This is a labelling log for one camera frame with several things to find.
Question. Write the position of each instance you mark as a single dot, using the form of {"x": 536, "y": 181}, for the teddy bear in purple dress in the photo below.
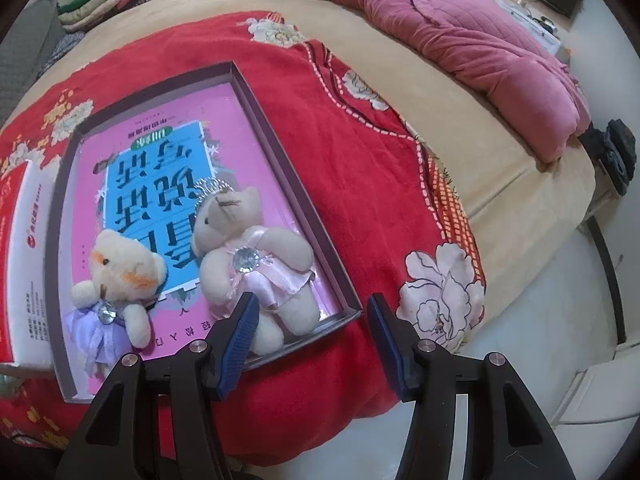
{"x": 125, "y": 265}

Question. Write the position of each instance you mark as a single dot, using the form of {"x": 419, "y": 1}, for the pink book with blue print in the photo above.
{"x": 240, "y": 135}

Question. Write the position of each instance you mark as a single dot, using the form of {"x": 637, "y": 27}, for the dark patterned cloth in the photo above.
{"x": 62, "y": 50}

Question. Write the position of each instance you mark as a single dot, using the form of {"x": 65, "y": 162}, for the red and white box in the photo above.
{"x": 30, "y": 240}

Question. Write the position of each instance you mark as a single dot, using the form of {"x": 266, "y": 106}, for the grey quilted mat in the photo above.
{"x": 30, "y": 45}

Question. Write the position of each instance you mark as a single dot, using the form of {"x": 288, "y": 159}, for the beige bed sheet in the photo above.
{"x": 400, "y": 60}

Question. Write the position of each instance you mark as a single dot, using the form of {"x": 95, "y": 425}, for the white dresser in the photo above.
{"x": 525, "y": 12}

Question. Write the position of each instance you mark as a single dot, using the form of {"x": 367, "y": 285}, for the shallow grey cardboard box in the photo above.
{"x": 298, "y": 200}

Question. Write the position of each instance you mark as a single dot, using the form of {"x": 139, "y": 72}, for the teddy bear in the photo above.
{"x": 125, "y": 265}
{"x": 250, "y": 240}

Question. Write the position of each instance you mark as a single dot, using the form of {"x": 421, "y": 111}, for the red floral blanket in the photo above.
{"x": 350, "y": 160}

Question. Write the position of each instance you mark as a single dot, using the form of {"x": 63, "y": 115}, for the pink quilt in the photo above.
{"x": 475, "y": 50}

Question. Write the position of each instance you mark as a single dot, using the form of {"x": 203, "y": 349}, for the black bag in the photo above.
{"x": 617, "y": 145}

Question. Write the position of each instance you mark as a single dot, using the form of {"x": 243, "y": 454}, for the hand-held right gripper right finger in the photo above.
{"x": 395, "y": 360}

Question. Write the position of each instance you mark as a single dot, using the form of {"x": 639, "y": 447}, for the black curved bed rail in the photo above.
{"x": 607, "y": 270}

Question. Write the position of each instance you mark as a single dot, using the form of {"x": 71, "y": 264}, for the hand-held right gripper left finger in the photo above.
{"x": 240, "y": 345}

